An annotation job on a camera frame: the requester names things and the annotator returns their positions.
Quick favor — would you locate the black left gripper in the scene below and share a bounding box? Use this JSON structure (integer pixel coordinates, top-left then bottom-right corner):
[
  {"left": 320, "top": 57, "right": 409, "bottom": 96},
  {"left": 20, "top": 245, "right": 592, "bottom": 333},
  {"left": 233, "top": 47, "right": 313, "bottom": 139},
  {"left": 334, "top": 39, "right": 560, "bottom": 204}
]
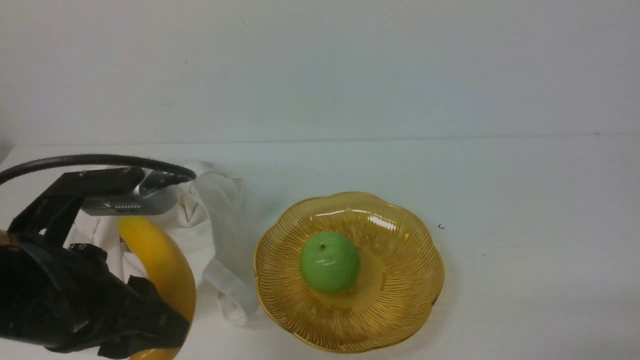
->
[{"left": 1, "top": 167, "right": 188, "bottom": 360}]

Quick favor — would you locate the yellow banana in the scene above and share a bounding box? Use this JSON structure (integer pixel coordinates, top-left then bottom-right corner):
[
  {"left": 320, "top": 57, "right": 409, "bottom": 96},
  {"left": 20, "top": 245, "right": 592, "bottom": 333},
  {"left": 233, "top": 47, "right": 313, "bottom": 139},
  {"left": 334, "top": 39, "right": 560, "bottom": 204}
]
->
[{"left": 118, "top": 216, "right": 197, "bottom": 342}]

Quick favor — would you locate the white cloth bag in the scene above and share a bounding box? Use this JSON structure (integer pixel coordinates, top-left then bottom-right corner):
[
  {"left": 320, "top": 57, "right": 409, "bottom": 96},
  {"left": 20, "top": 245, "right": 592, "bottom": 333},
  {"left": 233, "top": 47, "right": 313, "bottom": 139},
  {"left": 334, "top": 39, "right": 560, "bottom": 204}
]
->
[{"left": 65, "top": 161, "right": 259, "bottom": 326}]

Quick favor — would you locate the amber plastic fruit plate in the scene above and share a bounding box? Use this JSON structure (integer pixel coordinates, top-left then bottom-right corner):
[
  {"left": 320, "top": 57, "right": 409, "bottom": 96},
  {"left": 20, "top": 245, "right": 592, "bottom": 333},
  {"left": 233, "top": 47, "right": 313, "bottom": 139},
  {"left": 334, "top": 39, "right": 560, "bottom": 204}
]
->
[{"left": 253, "top": 191, "right": 445, "bottom": 354}]

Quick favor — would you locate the green apple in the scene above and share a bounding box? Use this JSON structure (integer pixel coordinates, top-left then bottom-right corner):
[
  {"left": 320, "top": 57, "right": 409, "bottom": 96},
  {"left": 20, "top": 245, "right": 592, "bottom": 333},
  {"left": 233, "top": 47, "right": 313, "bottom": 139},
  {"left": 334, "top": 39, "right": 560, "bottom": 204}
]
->
[{"left": 298, "top": 231, "right": 361, "bottom": 294}]

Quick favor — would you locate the black cable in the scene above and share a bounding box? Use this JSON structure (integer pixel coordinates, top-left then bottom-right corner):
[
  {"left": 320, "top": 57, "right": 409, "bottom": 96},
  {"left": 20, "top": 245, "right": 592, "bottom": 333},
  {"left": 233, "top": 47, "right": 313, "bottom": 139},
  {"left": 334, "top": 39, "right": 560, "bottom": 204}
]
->
[{"left": 0, "top": 154, "right": 197, "bottom": 187}]

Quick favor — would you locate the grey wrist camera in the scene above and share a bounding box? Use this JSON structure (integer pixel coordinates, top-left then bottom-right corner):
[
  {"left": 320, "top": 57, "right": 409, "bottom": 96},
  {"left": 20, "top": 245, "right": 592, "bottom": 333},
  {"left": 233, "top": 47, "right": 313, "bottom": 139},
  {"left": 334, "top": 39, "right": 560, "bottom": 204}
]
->
[{"left": 81, "top": 169, "right": 178, "bottom": 217}]

